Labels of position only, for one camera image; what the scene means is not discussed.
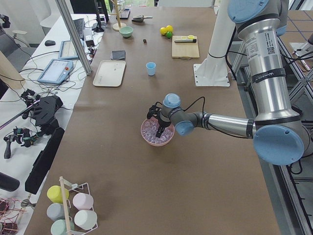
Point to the clear ice cubes pile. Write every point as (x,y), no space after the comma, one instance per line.
(150,132)

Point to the mint green cup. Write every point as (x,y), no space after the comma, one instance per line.
(59,227)

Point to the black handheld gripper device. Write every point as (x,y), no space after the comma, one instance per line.
(20,135)

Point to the black knife on board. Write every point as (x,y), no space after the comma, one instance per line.
(181,41)

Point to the pink ribbed bowl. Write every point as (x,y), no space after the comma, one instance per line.
(157,140)

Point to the aluminium frame post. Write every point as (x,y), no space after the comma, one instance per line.
(65,13)

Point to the metal ice scoop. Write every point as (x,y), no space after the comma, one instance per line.
(140,18)

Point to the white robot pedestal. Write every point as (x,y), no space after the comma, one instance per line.
(213,70)

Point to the yellow lemon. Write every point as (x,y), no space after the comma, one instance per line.
(169,28)
(163,31)

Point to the grey cup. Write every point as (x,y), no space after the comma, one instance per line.
(55,211)

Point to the light blue cup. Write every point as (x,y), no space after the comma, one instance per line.
(151,68)

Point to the wooden mug tree stand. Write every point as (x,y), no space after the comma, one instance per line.
(118,6)

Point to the black keyboard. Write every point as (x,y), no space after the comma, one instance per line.
(80,26)

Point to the beige plastic tray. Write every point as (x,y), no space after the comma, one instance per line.
(109,73)

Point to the grey folded cloth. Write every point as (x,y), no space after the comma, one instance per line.
(118,55)

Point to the black computer mouse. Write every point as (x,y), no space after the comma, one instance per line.
(50,43)

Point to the green lime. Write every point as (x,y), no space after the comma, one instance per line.
(169,35)

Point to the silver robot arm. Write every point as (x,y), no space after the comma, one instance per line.
(278,135)

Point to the yellow cup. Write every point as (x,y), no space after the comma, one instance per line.
(54,194)

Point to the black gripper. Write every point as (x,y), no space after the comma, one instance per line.
(162,124)

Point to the pink cup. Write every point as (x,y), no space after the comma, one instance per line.
(83,201)

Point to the white wire cup rack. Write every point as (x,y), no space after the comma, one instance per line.
(69,190)

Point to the wooden cutting board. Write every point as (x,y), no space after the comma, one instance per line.
(185,50)

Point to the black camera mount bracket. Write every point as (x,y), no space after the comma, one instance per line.
(154,111)

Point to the blue teach pendant tablet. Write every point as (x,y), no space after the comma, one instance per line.
(56,71)

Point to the white cup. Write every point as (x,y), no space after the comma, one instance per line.
(85,219)

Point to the mint green bowl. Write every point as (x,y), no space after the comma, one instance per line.
(126,31)

